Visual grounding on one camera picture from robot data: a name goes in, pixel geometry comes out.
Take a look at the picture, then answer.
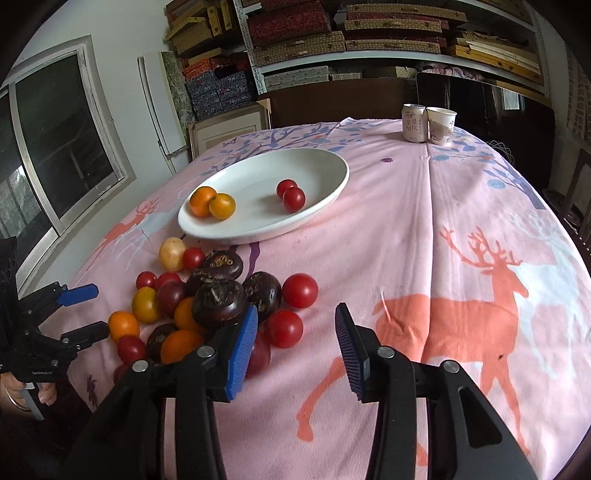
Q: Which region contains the pink deer print tablecloth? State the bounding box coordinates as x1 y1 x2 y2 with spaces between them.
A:
60 117 591 480

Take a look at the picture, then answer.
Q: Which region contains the white paper cup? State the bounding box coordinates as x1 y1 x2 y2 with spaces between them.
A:
426 106 458 147

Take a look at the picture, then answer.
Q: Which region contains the white board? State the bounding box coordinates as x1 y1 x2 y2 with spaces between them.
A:
137 52 188 174

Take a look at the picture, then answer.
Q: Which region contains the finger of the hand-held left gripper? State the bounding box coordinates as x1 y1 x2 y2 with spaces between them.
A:
18 282 99 315
39 320 110 358

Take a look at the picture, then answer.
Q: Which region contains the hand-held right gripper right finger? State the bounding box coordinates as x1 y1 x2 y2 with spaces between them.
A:
335 302 539 480

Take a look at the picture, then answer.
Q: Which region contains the white oval plate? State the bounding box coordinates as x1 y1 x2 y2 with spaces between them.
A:
178 148 350 245

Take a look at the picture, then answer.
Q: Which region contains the white metal shelf rack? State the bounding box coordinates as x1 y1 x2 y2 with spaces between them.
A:
233 0 552 100

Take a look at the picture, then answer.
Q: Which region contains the person's left hand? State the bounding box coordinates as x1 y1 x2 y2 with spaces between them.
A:
0 373 58 409

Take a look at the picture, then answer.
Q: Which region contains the stack of woven boxes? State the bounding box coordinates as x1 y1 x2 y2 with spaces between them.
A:
240 0 468 90

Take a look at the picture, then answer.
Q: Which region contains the pile of tan boxes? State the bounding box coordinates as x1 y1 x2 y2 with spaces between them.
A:
164 0 241 57

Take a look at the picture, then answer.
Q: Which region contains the white framed window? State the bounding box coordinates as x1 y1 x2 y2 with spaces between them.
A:
0 37 137 287

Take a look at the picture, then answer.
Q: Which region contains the orange cherry tomato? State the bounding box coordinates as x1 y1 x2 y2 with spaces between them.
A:
189 186 218 218
108 311 140 342
209 193 236 220
174 296 204 333
160 329 205 365

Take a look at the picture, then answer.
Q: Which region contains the white drink can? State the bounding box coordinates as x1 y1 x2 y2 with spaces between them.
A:
401 103 428 143

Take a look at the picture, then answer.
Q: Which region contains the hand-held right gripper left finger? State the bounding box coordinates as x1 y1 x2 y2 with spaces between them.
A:
69 305 259 480

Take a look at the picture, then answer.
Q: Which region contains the pale yellow cherry tomato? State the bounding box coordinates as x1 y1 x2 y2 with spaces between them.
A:
159 237 187 272

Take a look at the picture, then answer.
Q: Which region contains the pale picture frame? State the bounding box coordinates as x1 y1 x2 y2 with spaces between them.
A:
187 99 273 160

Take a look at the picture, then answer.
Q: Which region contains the stack of yellow wooden boxes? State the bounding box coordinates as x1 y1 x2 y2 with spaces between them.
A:
445 28 546 88

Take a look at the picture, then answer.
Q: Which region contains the brown wooden cabinet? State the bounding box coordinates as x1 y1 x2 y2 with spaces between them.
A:
268 76 419 131

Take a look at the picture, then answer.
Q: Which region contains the grey marble slab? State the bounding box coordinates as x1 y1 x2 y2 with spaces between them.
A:
161 51 195 153

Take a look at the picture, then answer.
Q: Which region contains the stack of blue patterned boxes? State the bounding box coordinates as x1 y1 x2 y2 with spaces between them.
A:
182 58 259 121

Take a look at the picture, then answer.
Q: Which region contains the dark red cherry tomato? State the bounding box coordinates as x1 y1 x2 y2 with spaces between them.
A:
245 330 272 380
156 281 188 318

